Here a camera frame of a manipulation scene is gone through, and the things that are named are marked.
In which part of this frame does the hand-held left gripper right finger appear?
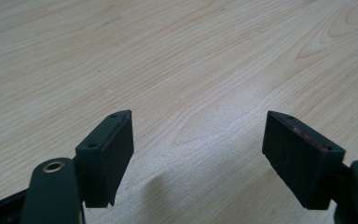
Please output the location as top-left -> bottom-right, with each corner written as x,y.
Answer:
261,110 -> 347,211

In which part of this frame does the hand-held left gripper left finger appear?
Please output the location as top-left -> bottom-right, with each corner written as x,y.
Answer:
75,109 -> 135,209

